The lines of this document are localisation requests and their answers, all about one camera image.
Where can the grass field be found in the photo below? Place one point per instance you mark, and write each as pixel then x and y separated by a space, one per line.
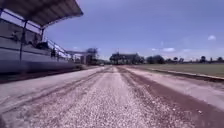
pixel 190 68

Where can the distant building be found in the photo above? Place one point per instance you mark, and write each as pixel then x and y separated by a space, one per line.
pixel 124 58

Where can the concrete kerb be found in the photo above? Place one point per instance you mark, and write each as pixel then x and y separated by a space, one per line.
pixel 193 75
pixel 36 75

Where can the roofed concrete grandstand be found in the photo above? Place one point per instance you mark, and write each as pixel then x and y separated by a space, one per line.
pixel 30 40

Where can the small roofed stand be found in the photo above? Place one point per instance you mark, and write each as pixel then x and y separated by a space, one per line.
pixel 85 57

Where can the gravel running track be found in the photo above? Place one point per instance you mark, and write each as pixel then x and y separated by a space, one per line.
pixel 110 100

